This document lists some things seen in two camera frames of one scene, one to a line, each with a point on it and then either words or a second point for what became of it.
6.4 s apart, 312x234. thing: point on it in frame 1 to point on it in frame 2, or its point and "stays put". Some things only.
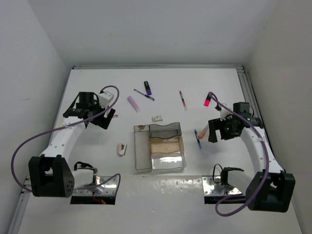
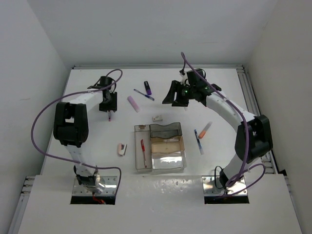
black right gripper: x=214 y=125 to x=176 y=87
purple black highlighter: x=147 y=88 stays put
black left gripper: x=102 y=121 to x=112 y=106
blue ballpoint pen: x=146 y=95 stays put
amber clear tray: x=166 y=145 stays put
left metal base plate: x=105 y=185 stays put
